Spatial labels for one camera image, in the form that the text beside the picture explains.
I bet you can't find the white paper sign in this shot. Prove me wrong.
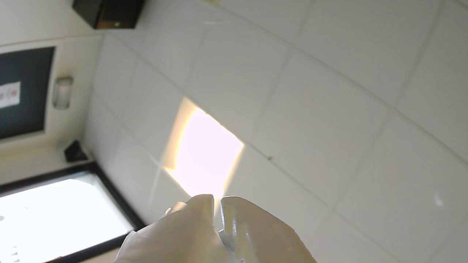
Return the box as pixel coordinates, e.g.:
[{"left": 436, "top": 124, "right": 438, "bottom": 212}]
[{"left": 0, "top": 81, "right": 21, "bottom": 109}]

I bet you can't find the black ceiling mounted box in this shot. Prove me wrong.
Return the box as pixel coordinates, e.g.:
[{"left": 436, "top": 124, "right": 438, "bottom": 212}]
[{"left": 72, "top": 0, "right": 146, "bottom": 30}]

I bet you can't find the small black wall bracket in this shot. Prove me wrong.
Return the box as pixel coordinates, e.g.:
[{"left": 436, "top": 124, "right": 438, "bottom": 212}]
[{"left": 64, "top": 140, "right": 88, "bottom": 163}]

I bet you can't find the dark door panel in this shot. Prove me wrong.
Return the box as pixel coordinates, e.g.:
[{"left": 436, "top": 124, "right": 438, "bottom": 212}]
[{"left": 0, "top": 46, "right": 56, "bottom": 140}]

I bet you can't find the black framed bright window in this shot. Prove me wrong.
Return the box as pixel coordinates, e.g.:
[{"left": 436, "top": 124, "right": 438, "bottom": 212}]
[{"left": 0, "top": 162, "right": 147, "bottom": 263}]

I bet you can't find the white wall mounted device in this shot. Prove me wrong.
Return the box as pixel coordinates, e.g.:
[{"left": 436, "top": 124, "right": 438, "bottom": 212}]
[{"left": 53, "top": 76, "right": 73, "bottom": 110}]

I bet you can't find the square ceiling light panel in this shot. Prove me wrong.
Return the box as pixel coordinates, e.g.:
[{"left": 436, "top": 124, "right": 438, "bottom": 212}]
[{"left": 162, "top": 96, "right": 245, "bottom": 199}]

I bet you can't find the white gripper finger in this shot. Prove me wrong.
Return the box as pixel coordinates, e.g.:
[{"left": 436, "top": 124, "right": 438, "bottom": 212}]
[
  {"left": 113, "top": 194, "right": 235, "bottom": 263},
  {"left": 219, "top": 196, "right": 318, "bottom": 263}
]

